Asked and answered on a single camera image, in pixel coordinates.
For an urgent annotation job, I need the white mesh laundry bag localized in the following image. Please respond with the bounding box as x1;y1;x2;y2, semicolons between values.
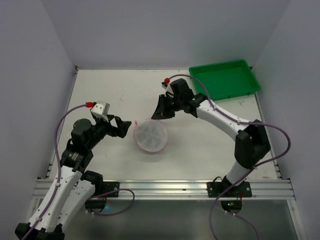
133;118;168;153

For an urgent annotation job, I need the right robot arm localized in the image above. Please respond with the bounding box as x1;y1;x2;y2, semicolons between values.
151;78;271;191

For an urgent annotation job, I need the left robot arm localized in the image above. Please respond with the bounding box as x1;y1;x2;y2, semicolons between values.
15;115;132;240

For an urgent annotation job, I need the green plastic tray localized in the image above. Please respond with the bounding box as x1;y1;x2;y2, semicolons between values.
188;59;261;101

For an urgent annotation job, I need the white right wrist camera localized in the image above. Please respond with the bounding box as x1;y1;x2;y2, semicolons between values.
161;77;174;95

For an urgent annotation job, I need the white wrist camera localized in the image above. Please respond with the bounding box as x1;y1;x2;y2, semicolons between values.
90;101;110;122
161;77;174;95

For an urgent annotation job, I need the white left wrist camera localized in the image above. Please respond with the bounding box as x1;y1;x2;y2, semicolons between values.
90;101;110;122

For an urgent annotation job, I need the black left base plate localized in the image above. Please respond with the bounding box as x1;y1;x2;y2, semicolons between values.
102;181;120;198

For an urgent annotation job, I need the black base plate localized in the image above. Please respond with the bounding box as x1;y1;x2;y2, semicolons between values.
102;181;120;198
206;175;251;199

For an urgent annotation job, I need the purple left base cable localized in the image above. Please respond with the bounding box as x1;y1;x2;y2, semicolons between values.
84;188;136;217

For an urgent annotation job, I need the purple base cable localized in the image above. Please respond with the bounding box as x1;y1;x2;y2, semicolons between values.
209;189;259;240
84;188;136;217

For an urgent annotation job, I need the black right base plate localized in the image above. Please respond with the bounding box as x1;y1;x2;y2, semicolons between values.
206;175;251;199

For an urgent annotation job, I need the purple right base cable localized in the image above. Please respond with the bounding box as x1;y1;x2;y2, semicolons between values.
209;189;259;240

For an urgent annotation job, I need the aluminium mounting rail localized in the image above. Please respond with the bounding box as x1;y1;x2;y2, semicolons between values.
32;177;296;201

